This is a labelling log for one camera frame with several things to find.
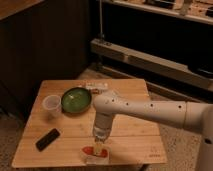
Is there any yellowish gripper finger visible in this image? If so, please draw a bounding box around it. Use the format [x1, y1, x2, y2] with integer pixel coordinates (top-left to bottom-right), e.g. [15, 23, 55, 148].
[93, 142, 103, 156]

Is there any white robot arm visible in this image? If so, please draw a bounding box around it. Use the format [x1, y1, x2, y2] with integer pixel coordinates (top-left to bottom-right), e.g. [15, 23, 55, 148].
[93, 91, 213, 171]

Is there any dark wooden cabinet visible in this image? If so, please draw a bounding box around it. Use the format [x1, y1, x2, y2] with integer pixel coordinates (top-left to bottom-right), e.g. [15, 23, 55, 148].
[0, 0, 90, 116]

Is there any metal shelf unit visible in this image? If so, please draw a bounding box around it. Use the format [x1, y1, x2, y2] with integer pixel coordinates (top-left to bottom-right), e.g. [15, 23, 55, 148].
[90, 0, 213, 102]

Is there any green bowl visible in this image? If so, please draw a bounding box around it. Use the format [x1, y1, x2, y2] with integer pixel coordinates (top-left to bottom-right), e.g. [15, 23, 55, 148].
[61, 87, 92, 114]

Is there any clear plastic cup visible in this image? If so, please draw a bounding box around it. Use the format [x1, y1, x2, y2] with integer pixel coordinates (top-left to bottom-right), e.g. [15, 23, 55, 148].
[42, 95, 61, 117]

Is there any wooden table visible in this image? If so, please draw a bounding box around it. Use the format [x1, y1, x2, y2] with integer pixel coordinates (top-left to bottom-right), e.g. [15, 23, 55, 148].
[12, 80, 167, 168]

